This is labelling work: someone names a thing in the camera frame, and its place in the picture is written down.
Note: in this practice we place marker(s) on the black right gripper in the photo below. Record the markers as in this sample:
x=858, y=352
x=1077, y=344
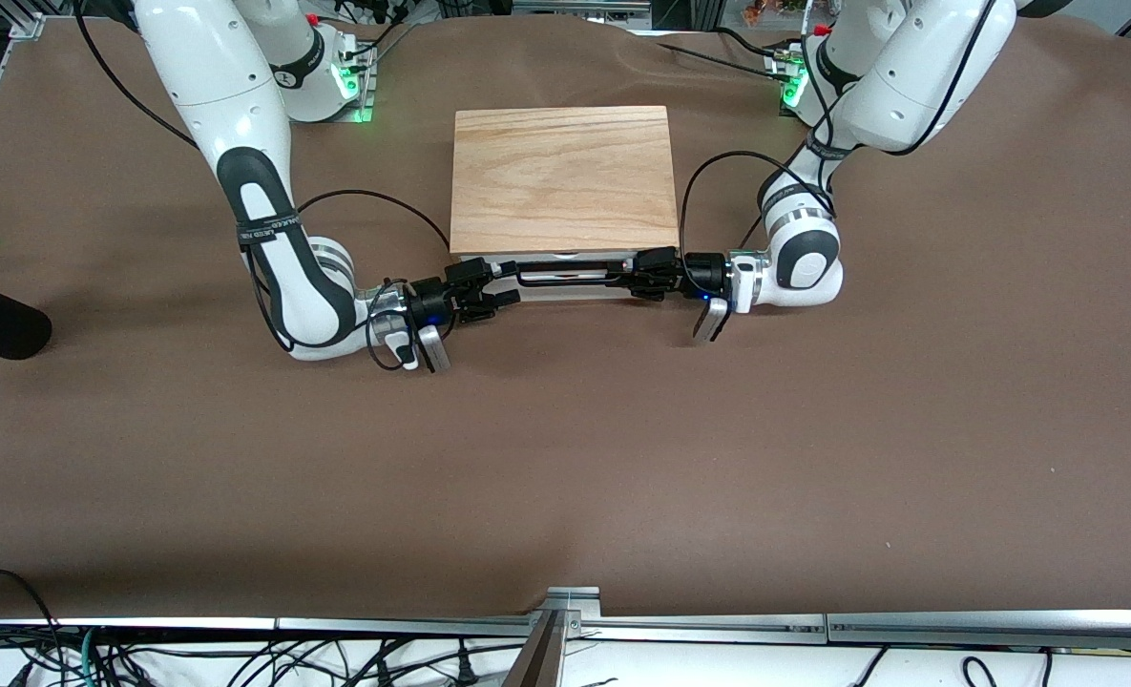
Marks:
x=429, y=302

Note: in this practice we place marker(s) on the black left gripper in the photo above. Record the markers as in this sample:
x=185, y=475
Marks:
x=701, y=272

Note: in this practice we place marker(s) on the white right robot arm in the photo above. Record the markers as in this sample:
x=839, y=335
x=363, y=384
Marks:
x=231, y=95

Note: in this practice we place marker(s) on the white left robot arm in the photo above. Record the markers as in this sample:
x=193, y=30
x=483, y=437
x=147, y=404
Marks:
x=918, y=86

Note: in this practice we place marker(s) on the plain white drawer front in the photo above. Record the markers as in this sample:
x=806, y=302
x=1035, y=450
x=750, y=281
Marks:
x=575, y=292

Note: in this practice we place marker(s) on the light wooden drawer cabinet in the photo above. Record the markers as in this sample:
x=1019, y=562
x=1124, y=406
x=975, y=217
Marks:
x=565, y=181

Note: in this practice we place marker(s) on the brown table cover mat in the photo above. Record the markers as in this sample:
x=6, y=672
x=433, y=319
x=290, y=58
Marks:
x=565, y=458

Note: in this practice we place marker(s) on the colourful small objects pile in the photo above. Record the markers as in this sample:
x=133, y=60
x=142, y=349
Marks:
x=775, y=10

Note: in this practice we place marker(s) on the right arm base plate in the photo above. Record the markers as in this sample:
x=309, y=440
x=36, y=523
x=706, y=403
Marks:
x=366, y=95

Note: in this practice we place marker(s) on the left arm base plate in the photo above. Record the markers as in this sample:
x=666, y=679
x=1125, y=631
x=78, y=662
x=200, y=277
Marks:
x=785, y=67

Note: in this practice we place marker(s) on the aluminium frame bar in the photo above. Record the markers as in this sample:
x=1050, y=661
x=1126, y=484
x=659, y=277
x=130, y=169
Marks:
x=575, y=6

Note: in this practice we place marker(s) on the long aluminium table rail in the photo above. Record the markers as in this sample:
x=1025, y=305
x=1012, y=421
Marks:
x=718, y=628

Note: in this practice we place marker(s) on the aluminium camera mount post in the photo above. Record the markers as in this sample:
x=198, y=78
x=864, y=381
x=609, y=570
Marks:
x=541, y=658

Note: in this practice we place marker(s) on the thin white table rail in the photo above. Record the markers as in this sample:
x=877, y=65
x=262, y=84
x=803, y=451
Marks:
x=145, y=624

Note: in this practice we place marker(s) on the wide aluminium table rail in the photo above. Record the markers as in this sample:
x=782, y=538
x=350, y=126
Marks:
x=1004, y=630

